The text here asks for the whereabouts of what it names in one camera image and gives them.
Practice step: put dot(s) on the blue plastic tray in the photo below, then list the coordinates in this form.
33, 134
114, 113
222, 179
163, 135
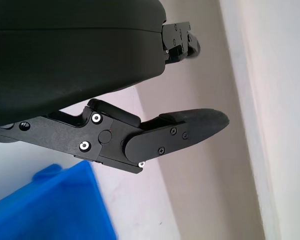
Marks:
52, 207

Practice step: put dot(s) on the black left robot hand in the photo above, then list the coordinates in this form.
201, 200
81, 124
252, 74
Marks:
65, 62

